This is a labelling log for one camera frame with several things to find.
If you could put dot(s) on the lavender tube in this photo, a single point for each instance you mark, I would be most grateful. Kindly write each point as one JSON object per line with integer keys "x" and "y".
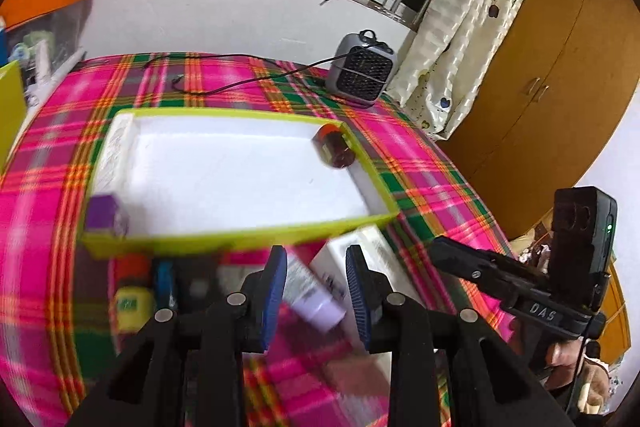
{"x": 312, "y": 302}

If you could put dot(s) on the yellow-green cardboard box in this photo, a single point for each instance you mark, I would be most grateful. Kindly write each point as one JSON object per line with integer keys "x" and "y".
{"x": 10, "y": 112}

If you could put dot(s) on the brown bottle with orange cap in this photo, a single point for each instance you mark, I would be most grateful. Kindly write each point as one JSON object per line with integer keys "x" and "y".
{"x": 334, "y": 149}
{"x": 132, "y": 302}

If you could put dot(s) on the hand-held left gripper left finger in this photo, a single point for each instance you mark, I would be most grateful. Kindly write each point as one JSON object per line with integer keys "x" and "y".
{"x": 275, "y": 289}

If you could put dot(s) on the small grey heater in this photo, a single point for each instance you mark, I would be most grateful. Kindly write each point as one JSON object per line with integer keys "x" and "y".
{"x": 357, "y": 74}

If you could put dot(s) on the purple box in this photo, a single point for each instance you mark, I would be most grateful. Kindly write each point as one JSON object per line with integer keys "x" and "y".
{"x": 105, "y": 217}

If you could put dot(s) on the wooden wardrobe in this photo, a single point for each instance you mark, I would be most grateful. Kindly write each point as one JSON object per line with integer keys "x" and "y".
{"x": 550, "y": 82}

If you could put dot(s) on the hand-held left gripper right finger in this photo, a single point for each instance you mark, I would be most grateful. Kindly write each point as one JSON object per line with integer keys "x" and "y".
{"x": 356, "y": 292}

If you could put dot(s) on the person's right hand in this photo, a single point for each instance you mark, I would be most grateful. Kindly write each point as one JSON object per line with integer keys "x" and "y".
{"x": 562, "y": 354}

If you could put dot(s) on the black box with round window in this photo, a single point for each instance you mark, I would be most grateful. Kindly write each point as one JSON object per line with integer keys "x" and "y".
{"x": 200, "y": 279}

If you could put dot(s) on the yellow-green tray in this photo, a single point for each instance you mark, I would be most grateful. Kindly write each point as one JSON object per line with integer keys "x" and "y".
{"x": 240, "y": 177}

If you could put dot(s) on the long white printed carton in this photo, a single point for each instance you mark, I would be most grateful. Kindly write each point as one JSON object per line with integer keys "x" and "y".
{"x": 112, "y": 152}

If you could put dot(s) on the white box with carabiner print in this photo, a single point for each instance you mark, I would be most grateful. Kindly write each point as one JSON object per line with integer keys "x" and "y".
{"x": 367, "y": 249}

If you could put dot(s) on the white plastic bottle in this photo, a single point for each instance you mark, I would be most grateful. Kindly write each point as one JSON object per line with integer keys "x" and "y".
{"x": 44, "y": 62}

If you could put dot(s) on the blue rectangular gadget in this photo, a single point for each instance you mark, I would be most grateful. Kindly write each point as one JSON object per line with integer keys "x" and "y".
{"x": 165, "y": 282}

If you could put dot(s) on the cream heart-print curtain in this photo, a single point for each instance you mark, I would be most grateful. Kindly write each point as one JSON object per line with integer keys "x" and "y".
{"x": 465, "y": 22}

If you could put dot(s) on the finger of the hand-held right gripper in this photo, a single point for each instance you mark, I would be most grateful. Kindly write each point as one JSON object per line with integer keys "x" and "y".
{"x": 470, "y": 264}

